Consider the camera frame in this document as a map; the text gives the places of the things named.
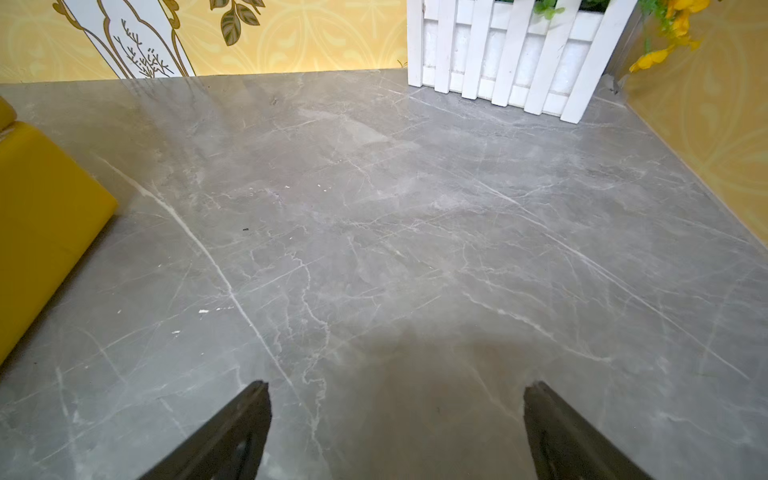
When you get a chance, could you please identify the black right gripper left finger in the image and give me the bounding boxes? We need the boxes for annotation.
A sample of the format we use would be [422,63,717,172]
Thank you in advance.
[142,381,272,479]

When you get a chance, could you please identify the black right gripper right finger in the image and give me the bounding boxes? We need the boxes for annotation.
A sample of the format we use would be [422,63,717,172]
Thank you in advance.
[523,381,651,480]

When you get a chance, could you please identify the yellow three-drawer cabinet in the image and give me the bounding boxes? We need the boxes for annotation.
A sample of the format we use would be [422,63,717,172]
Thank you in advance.
[1,101,118,358]

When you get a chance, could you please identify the white picket fence flower planter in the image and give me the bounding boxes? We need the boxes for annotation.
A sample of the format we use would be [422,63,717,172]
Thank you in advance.
[406,0,712,125]

